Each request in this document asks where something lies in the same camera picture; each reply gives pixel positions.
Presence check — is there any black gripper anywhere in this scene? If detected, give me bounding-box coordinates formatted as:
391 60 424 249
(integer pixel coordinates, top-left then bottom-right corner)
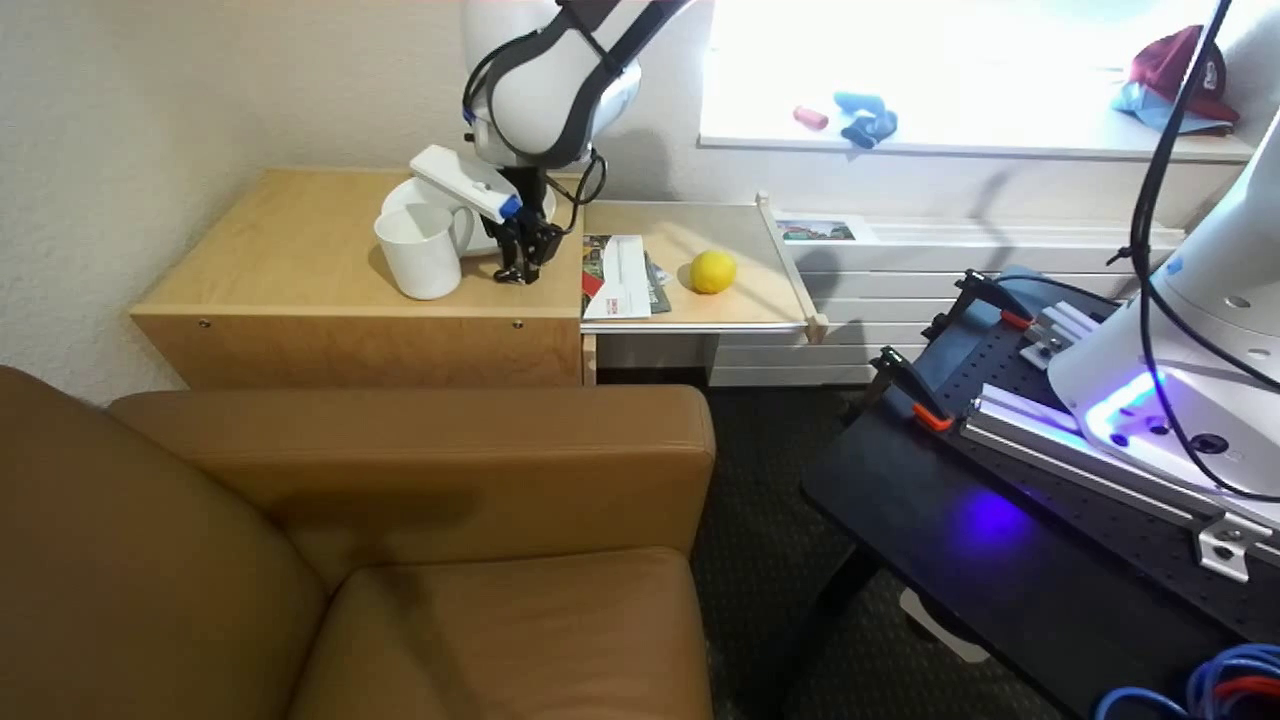
492 160 567 287

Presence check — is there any white red pamphlet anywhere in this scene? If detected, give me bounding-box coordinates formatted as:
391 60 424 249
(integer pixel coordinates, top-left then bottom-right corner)
580 231 676 323

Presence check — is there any yellow lemon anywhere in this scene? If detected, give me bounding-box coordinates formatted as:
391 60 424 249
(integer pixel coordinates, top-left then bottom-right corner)
685 243 744 300

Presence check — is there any wooden pull-out shelf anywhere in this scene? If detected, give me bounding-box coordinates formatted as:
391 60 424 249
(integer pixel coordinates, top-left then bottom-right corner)
580 193 830 346

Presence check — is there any light wooden nightstand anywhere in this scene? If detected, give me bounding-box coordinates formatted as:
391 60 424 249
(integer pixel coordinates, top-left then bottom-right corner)
128 165 600 393

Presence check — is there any leaflet on air conditioner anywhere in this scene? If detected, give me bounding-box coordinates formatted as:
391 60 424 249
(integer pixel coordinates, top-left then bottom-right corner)
772 217 861 249

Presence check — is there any brown leather armchair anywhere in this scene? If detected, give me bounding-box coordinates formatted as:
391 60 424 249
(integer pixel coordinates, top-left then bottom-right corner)
0 366 719 720

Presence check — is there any dark blue cloth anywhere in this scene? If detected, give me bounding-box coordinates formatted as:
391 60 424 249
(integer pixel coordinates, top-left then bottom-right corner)
830 90 904 154

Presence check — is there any white window sill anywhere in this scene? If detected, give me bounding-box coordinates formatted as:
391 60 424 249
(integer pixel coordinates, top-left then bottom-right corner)
693 124 1262 170

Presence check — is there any white object on floor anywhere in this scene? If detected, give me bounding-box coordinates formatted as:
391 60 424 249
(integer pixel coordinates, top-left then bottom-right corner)
896 585 991 670

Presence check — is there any black robot table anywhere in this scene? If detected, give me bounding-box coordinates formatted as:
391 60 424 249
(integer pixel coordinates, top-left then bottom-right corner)
775 269 1280 720

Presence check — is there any maroon baseball cap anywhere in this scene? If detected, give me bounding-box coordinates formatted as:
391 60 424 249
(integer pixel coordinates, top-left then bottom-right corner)
1107 22 1243 139

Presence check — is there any white cup with handle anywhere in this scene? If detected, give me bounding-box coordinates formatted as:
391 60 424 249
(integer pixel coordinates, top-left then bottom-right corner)
368 199 473 303

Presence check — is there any white wall air conditioner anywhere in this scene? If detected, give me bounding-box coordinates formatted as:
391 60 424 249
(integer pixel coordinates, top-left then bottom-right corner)
702 210 1191 393

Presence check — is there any orange handled clamp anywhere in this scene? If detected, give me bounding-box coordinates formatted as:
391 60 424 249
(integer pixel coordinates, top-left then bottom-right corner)
868 346 960 439
950 269 1054 346

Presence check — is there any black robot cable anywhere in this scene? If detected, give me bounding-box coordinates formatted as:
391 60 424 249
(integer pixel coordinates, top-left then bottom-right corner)
1104 0 1280 507

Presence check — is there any metal robot mounting rail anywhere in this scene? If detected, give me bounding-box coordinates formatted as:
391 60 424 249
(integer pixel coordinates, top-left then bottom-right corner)
954 381 1280 590

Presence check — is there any blue cable bundle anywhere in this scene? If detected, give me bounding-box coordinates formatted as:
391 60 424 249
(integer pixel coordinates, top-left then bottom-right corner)
1091 640 1280 720

